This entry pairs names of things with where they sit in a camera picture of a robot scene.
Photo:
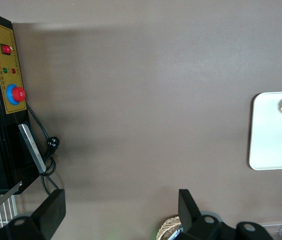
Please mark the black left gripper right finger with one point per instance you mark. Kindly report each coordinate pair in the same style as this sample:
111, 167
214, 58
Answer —
188, 212

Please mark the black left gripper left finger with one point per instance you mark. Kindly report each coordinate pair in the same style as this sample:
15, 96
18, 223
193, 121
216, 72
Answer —
51, 212

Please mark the white plastic tray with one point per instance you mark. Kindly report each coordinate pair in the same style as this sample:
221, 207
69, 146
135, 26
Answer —
268, 140

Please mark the woven wicker basket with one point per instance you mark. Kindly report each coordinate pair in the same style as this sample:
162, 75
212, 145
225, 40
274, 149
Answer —
167, 226

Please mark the clear plastic container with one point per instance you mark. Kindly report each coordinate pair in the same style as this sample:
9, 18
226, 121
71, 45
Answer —
276, 228

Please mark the red emergency stop button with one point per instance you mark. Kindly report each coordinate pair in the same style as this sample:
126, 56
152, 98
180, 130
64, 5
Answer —
18, 94

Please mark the red rocker switch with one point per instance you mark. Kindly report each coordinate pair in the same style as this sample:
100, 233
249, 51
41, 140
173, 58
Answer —
6, 49

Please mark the small packet in basket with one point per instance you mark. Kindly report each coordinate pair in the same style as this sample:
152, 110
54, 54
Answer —
177, 231

